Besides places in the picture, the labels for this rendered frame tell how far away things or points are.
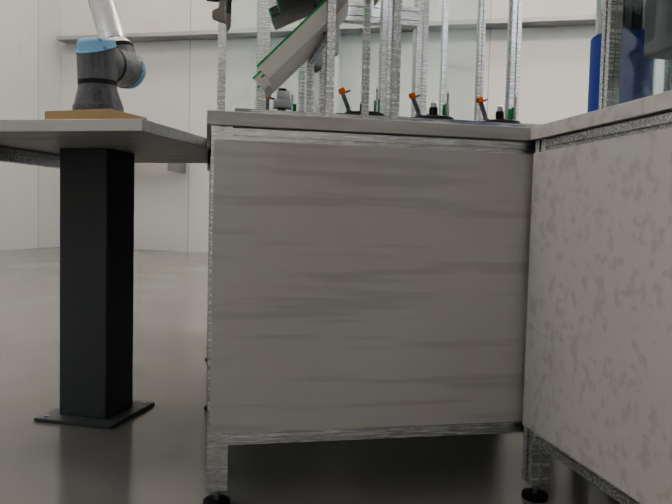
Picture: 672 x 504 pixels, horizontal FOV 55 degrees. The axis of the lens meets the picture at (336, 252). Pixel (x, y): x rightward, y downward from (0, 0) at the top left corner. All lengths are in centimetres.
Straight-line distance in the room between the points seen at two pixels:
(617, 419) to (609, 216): 37
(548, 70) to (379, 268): 900
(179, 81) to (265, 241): 1006
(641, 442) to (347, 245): 68
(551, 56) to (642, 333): 927
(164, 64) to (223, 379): 1032
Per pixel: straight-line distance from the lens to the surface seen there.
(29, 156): 232
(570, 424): 144
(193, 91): 1127
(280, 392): 146
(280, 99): 237
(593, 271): 134
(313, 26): 173
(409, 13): 350
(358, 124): 145
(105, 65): 216
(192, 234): 1109
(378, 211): 145
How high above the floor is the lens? 64
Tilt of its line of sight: 3 degrees down
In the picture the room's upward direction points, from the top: 1 degrees clockwise
